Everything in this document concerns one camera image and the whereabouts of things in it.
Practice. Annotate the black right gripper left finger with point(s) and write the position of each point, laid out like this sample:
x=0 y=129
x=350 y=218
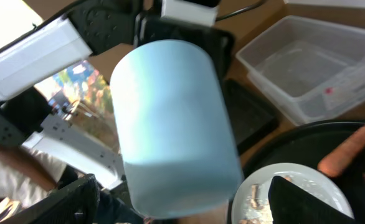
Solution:
x=75 y=203

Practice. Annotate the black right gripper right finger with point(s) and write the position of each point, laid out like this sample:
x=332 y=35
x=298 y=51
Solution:
x=290 y=204

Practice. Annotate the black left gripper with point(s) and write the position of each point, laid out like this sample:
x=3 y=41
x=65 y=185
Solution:
x=217 y=43

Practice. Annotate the rice and food scraps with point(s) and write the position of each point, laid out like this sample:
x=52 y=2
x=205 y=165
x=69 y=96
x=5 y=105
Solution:
x=255 y=207

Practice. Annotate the grey plate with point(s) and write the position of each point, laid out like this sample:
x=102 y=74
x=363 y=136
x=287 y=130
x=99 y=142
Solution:
x=306 y=178

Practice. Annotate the orange carrot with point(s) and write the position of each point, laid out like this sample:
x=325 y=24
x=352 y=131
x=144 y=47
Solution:
x=340 y=158

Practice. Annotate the light blue plastic cup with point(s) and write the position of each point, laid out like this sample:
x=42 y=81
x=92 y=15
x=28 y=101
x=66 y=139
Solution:
x=179 y=153

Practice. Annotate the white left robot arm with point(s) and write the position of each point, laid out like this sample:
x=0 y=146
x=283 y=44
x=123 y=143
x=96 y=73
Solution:
x=80 y=30

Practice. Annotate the round black tray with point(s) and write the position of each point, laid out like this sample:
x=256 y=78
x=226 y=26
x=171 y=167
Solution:
x=307 y=145

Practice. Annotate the rectangular black tray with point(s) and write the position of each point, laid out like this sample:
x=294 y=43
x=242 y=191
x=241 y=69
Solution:
x=251 y=117

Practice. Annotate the clear plastic bin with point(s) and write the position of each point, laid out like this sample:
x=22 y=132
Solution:
x=311 y=70

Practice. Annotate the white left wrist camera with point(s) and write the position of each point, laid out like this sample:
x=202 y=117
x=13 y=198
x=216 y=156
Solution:
x=190 y=12

